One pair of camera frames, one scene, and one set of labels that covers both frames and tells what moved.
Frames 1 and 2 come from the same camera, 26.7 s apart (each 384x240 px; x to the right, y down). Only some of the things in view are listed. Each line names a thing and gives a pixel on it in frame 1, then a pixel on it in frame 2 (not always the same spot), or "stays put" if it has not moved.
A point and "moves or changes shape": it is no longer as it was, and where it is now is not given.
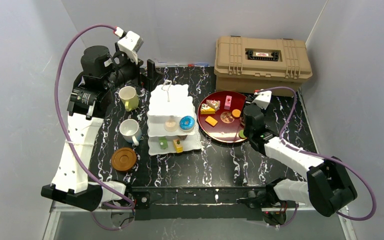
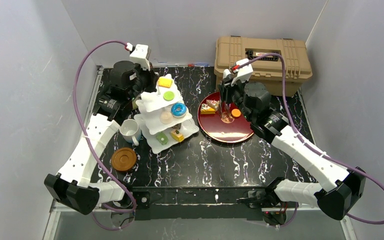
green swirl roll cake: (163, 142) moves or changes shape
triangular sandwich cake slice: (215, 104) stays put
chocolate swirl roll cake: (182, 137) to (177, 126)
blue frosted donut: (187, 123) to (178, 110)
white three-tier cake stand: (172, 123) moves or changes shape
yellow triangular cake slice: (207, 111) stays put
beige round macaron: (170, 125) to (166, 117)
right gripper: (249, 110) to (227, 90)
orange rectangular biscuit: (211, 121) to (165, 82)
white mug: (130, 130) stays put
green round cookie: (241, 134) to (168, 96)
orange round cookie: (236, 113) stays put
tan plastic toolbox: (247, 64) stays put
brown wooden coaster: (123, 159) stays put
